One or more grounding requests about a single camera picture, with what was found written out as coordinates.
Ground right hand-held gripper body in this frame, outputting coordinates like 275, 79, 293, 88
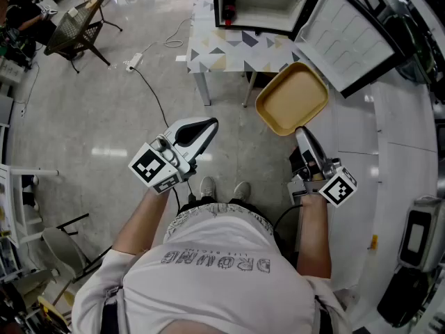
287, 147, 359, 209

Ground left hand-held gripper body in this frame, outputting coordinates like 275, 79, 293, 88
128, 130, 198, 195

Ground yellow square plastic tray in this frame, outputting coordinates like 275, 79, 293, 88
254, 61, 330, 137

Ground small black-framed fridge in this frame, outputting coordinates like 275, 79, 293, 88
211, 0, 410, 99

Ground person's left forearm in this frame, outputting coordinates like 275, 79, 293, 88
111, 187, 172, 257

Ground person's right forearm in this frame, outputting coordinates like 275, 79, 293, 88
296, 191, 332, 280

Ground person's left grey shoe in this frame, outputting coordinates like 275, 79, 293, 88
199, 176, 218, 200

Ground person's grey shoe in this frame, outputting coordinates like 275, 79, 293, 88
232, 181, 252, 202
199, 176, 218, 200

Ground person's right grey shoe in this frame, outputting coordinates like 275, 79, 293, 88
232, 181, 252, 202

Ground person's black shorts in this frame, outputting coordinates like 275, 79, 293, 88
178, 196, 266, 216

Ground table with triangle-patterned cloth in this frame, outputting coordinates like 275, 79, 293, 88
186, 0, 304, 108

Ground white cabinet counter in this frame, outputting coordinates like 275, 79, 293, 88
326, 67, 441, 326

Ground white power strip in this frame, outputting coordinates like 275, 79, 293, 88
125, 51, 145, 74

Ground silver appliance with black lid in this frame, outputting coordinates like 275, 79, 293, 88
397, 194, 445, 275

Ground grey chair with black legs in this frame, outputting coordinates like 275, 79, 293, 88
40, 213, 114, 285

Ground dark cola bottle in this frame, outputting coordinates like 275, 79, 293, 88
222, 0, 238, 26

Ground black countertop appliance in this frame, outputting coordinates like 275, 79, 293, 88
376, 269, 430, 328

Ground white metal rack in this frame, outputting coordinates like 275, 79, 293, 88
0, 163, 60, 248

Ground person's white printed shirt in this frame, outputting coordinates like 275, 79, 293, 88
70, 202, 353, 334

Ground black power cable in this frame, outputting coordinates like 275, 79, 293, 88
129, 67, 171, 129

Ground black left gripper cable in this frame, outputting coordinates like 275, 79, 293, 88
171, 185, 182, 216

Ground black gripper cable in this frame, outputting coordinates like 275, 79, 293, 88
171, 185, 182, 216
272, 203, 304, 233

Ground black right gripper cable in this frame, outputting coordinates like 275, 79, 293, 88
272, 203, 304, 233

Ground white power cable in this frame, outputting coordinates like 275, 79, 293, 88
140, 16, 194, 57

